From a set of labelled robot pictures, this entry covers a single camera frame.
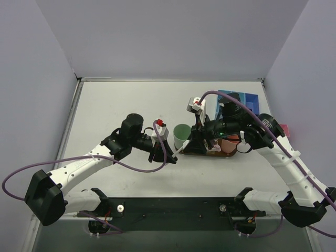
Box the brown wooden oval tray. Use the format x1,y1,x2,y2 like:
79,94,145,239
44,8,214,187
180,139,237,158

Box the pink white toothbrush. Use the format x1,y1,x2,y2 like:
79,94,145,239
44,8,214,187
210,139,222,152

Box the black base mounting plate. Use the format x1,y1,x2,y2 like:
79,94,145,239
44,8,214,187
91,197,266,232

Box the green plastic cup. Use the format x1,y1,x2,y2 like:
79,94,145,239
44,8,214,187
173,124,191,149

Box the aluminium table edge rail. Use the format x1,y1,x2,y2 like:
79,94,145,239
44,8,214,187
56,78,83,160

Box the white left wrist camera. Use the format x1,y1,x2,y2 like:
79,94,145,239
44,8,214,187
151,119,169,144

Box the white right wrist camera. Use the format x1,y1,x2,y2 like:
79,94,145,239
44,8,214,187
186,97,206,125

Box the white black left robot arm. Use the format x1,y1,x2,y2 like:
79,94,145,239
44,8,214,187
24,113,177,226

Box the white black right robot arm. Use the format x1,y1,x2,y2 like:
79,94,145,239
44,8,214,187
184,90,335,228

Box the blue plastic organizer box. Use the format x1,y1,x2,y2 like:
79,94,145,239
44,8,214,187
219,90,260,116

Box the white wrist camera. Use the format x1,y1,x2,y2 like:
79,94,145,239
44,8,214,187
151,119,169,144
186,97,206,125

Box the orange plastic cup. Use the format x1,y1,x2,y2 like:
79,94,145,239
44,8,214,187
220,135,240,154

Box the pink plastic drawer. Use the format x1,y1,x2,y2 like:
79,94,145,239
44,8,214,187
280,124,290,138

